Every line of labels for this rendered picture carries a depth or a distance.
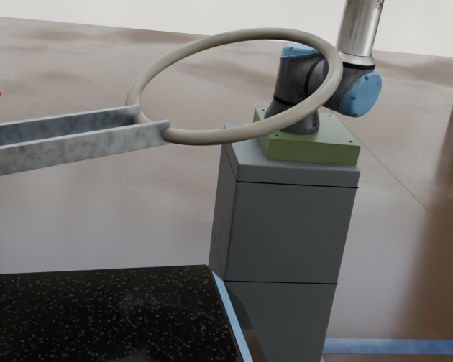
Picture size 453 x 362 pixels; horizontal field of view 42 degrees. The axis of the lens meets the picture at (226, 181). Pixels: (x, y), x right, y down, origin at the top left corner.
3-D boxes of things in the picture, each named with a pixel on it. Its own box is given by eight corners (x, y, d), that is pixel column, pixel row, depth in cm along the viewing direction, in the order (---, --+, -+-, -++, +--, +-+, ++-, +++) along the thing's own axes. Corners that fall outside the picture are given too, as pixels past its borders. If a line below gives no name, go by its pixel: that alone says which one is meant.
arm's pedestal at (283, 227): (189, 307, 256) (208, 118, 224) (302, 309, 264) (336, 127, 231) (198, 390, 211) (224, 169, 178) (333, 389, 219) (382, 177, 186)
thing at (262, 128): (218, 179, 107) (215, 166, 105) (89, 104, 141) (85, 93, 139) (391, 63, 128) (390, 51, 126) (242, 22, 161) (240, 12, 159)
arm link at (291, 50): (293, 87, 207) (303, 36, 200) (332, 102, 197) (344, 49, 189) (264, 92, 197) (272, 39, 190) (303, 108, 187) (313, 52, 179)
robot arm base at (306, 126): (258, 112, 209) (263, 85, 204) (310, 116, 212) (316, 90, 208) (269, 132, 192) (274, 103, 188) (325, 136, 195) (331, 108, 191)
